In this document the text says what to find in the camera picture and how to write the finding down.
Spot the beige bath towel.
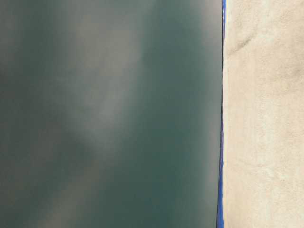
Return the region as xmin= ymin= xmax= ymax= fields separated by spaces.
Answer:
xmin=223 ymin=0 xmax=304 ymax=228

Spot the blue table cloth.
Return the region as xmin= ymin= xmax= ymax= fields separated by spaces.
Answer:
xmin=216 ymin=0 xmax=227 ymax=228

